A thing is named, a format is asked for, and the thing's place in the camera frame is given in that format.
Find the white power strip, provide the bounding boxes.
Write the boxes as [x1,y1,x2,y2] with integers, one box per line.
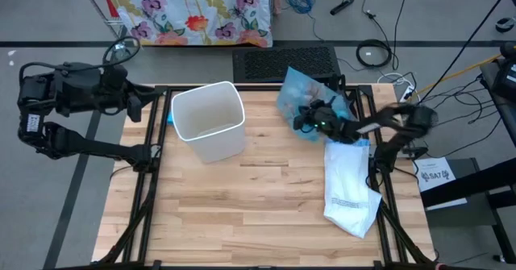
[397,84,417,106]

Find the black perforated floor mat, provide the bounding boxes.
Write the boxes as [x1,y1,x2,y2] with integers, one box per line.
[231,44,342,84]

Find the metal rolling rack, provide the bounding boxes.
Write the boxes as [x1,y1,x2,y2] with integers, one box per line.
[75,0,132,61]

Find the white bag with blue hem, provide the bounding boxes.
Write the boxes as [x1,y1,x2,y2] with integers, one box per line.
[322,137,383,239]

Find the black coiled cable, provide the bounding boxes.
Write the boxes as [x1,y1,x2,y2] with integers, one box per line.
[355,39,394,69]

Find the yellow cable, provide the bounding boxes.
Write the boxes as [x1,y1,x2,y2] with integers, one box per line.
[417,53,503,97]

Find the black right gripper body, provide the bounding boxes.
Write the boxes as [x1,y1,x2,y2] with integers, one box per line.
[308,98,358,144]

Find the light blue trash bag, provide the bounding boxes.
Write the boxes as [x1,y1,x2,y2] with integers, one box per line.
[276,65,359,143]

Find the round black grey disc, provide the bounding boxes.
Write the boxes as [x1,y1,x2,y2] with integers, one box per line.
[494,15,516,33]

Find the black metal table frame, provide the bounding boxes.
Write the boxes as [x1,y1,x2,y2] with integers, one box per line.
[96,82,439,270]

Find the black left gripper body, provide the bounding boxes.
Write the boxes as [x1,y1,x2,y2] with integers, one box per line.
[98,62,134,116]

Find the black metal stand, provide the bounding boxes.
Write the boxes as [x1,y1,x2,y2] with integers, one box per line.
[418,156,516,263]

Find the black power strip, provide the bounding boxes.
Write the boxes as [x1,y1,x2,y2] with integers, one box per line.
[329,0,356,16]

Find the white printed paper sign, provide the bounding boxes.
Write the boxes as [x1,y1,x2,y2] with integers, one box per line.
[414,156,457,193]

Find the white plastic trash bin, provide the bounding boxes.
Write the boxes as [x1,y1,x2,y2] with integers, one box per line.
[170,80,247,164]

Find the long thin black cable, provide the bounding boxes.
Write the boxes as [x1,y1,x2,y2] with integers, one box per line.
[418,0,516,104]

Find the black device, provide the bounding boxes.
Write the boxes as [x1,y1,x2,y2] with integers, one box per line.
[478,42,516,102]

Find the floral print curtain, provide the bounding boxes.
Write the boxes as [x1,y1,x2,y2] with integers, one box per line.
[98,0,274,48]

